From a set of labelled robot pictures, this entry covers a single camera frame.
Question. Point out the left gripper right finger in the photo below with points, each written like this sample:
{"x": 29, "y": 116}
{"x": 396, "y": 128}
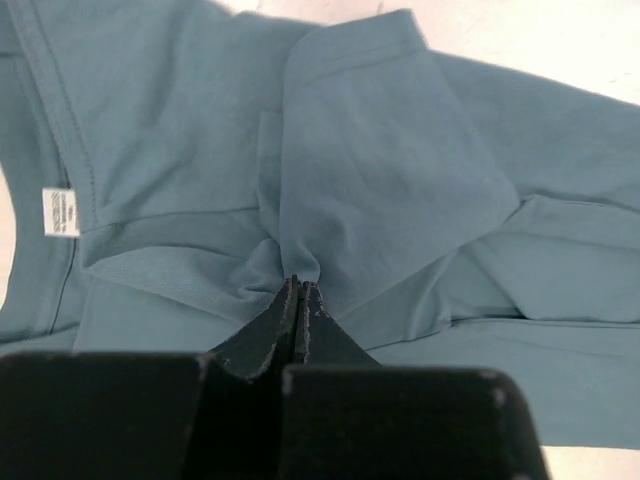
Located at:
{"x": 347, "y": 417}

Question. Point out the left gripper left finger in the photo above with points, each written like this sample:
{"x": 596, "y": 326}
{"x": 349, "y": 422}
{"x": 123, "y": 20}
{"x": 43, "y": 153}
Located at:
{"x": 214, "y": 415}

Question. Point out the teal blue t shirt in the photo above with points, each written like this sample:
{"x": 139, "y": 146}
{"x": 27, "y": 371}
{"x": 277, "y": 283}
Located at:
{"x": 171, "y": 164}

